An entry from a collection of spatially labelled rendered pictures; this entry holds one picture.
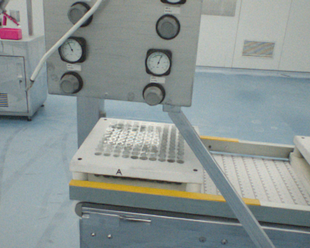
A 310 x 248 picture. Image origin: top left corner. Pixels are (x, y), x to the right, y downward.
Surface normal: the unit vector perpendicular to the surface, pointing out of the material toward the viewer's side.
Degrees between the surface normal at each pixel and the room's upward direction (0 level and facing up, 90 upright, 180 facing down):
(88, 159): 0
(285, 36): 90
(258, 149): 90
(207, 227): 90
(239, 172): 0
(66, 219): 0
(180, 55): 90
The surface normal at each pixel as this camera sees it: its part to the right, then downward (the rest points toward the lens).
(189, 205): -0.09, 0.36
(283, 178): 0.07, -0.93
